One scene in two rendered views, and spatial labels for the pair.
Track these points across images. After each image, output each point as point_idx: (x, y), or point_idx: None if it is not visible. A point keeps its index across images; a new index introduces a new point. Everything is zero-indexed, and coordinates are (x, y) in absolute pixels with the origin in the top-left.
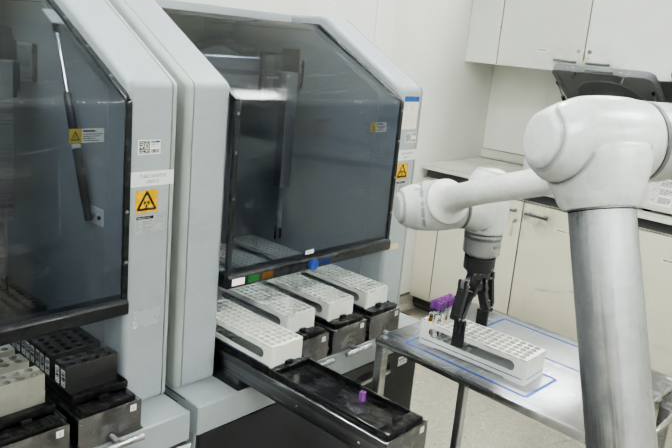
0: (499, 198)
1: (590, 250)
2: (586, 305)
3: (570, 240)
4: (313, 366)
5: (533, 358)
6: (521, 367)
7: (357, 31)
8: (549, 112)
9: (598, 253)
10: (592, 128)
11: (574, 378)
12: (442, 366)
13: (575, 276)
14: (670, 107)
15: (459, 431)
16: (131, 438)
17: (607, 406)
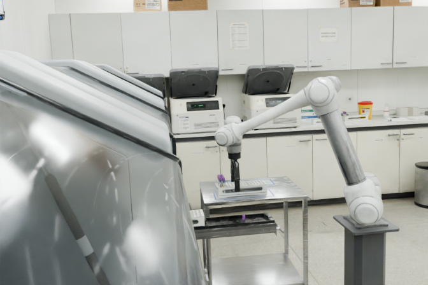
0: (263, 123)
1: (337, 123)
2: (340, 139)
3: (327, 123)
4: (209, 219)
5: (265, 182)
6: (265, 187)
7: (116, 69)
8: (320, 84)
9: (339, 123)
10: (332, 86)
11: (271, 186)
12: (241, 200)
13: (333, 133)
14: (328, 78)
15: (206, 241)
16: (206, 271)
17: (355, 165)
